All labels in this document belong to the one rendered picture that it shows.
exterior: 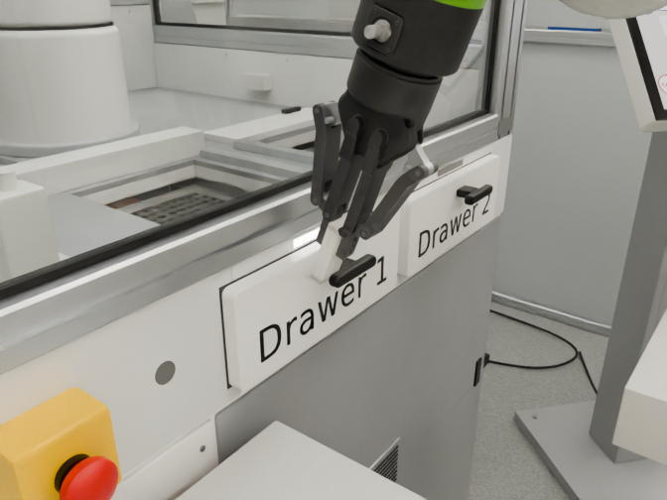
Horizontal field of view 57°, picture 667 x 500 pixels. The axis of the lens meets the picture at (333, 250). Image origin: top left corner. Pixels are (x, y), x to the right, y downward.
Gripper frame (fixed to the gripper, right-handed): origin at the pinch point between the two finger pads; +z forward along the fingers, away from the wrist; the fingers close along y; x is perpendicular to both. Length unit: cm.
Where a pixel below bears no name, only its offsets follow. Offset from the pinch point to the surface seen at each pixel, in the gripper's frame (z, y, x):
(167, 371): 7.5, -2.0, -18.2
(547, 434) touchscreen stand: 85, 32, 99
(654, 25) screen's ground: -19, 3, 88
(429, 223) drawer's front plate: 6.3, -0.5, 25.6
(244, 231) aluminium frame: -1.9, -5.2, -8.1
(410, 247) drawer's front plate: 8.1, 0.2, 20.7
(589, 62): 7, -22, 170
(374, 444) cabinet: 38.0, 9.3, 16.3
